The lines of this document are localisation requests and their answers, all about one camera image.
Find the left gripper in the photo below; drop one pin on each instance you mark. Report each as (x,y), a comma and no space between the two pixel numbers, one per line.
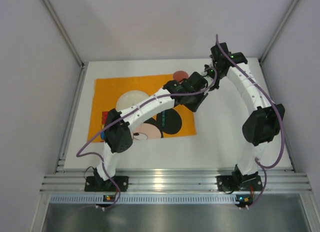
(194,105)

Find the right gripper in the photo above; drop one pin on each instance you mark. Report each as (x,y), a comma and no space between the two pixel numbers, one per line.
(207,68)

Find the pink plastic cup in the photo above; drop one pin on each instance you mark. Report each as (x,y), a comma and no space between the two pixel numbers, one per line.
(180,75)

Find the orange cartoon cloth placemat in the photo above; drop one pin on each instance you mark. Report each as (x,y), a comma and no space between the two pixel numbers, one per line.
(179,120)

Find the cream round plate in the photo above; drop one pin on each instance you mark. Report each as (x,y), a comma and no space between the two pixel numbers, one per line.
(130,98)

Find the green handled spoon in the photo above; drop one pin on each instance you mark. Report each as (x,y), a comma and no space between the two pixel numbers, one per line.
(163,118)

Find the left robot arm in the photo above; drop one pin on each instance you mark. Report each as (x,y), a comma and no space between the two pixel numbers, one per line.
(121,124)

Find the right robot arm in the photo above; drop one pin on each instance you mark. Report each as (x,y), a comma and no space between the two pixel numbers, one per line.
(265,117)

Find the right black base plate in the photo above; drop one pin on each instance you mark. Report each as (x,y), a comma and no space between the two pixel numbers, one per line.
(229,184)

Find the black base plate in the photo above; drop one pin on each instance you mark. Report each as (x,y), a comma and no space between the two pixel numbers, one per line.
(94,184)
(229,184)

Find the right aluminium frame post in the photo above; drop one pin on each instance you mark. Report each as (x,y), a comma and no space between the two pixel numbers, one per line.
(285,18)

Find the aluminium frame post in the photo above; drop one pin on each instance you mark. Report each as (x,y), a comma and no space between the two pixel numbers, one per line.
(285,18)
(62,31)

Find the left aluminium frame post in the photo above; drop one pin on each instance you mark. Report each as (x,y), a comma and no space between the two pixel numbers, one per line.
(62,31)

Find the perforated cable duct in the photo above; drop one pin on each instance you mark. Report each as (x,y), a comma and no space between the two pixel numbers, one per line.
(151,199)

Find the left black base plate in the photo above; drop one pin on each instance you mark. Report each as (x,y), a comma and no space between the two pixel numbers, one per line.
(94,184)

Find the aluminium mounting rail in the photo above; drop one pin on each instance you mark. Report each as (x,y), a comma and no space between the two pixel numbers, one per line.
(176,180)

